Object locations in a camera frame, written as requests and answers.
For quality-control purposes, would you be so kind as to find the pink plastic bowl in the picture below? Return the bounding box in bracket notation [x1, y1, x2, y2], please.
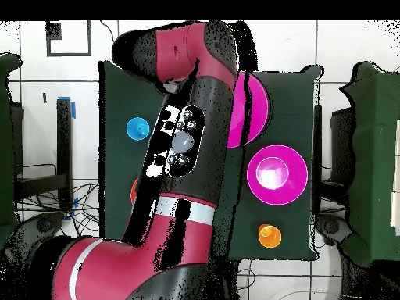
[246, 144, 309, 206]
[227, 71, 271, 150]

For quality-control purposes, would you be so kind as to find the red-orange plastic bowl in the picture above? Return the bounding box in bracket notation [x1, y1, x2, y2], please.
[130, 177, 139, 205]

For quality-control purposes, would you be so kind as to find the light blue plastic cup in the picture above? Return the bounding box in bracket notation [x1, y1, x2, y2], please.
[125, 116, 151, 141]

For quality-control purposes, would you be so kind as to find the orange plastic cup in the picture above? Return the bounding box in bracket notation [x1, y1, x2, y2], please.
[258, 223, 283, 249]

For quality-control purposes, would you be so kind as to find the dark green table cloth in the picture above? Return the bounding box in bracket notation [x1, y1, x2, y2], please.
[98, 60, 324, 262]

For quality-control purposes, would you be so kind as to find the black metal stand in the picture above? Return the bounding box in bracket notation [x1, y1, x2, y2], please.
[312, 104, 323, 216]
[13, 98, 74, 212]

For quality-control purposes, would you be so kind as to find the black tape square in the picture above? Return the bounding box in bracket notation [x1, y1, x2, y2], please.
[45, 20, 92, 58]

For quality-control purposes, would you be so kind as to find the green-covered side table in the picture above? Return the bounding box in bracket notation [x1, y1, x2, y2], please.
[0, 52, 26, 251]
[340, 60, 400, 266]

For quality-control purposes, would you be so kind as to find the tangle of floor cables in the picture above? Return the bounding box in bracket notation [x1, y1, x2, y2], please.
[15, 162, 101, 238]

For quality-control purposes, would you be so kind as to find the thin black cable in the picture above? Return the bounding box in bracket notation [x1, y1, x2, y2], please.
[99, 20, 116, 43]

